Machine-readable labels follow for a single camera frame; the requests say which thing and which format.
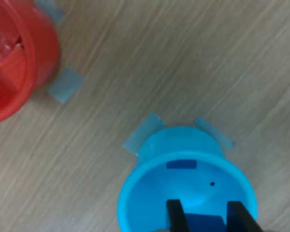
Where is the red plastic cup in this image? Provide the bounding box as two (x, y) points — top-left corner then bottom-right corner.
(0, 0), (61, 125)

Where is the small grey-blue tape piece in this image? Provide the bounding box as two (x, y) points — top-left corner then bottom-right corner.
(192, 116), (234, 152)
(33, 0), (66, 25)

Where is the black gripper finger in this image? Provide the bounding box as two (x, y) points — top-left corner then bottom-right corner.
(226, 200), (264, 232)
(166, 199), (190, 232)

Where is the red cube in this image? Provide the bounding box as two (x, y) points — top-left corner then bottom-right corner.
(0, 44), (28, 90)

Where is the wide grey-blue tape piece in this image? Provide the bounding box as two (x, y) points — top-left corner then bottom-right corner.
(122, 112), (167, 156)

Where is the blue cube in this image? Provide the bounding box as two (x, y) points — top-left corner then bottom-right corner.
(166, 159), (198, 170)
(183, 214), (227, 232)

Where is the blue plastic cup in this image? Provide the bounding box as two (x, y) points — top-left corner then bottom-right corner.
(117, 127), (258, 232)

